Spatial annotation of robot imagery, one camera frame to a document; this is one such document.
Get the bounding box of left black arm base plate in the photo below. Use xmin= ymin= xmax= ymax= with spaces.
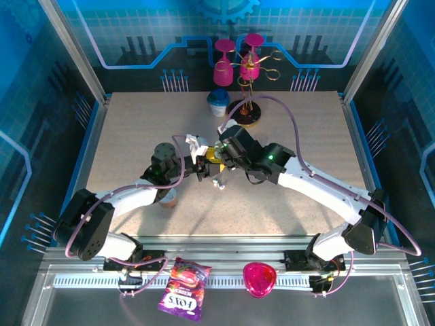
xmin=103 ymin=249 xmax=168 ymax=272

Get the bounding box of metal tin can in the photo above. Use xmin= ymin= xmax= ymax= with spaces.
xmin=158 ymin=188 xmax=178 ymax=209

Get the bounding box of pink plastic bowl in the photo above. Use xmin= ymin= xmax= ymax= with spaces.
xmin=242 ymin=261 xmax=278 ymax=299

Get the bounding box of gold stand with pink glasses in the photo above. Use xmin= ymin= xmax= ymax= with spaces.
xmin=226 ymin=49 xmax=284 ymax=128

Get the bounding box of white slotted cable duct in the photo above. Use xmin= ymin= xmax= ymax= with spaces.
xmin=53 ymin=275 xmax=313 ymax=289

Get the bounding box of small black connector module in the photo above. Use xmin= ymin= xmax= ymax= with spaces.
xmin=309 ymin=273 xmax=333 ymax=295
xmin=118 ymin=268 xmax=144 ymax=290

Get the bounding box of pink wine glass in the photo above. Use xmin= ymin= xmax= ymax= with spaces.
xmin=239 ymin=33 xmax=265 ymax=81
xmin=213 ymin=38 xmax=236 ymax=88

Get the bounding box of purple candy bag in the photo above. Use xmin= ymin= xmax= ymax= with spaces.
xmin=157 ymin=257 xmax=213 ymax=322

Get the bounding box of aluminium frame post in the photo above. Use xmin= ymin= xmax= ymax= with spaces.
xmin=36 ymin=0 xmax=113 ymax=106
xmin=341 ymin=0 xmax=409 ymax=105

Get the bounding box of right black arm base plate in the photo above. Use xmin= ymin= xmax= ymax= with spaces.
xmin=283 ymin=249 xmax=347 ymax=272

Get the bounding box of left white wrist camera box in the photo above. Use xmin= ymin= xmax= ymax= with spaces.
xmin=185 ymin=134 xmax=209 ymax=166

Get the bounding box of white cup with blue lid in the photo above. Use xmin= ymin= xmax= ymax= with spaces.
xmin=206 ymin=88 xmax=230 ymax=118

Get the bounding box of aluminium rail beam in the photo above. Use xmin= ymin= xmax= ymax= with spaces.
xmin=40 ymin=234 xmax=408 ymax=276

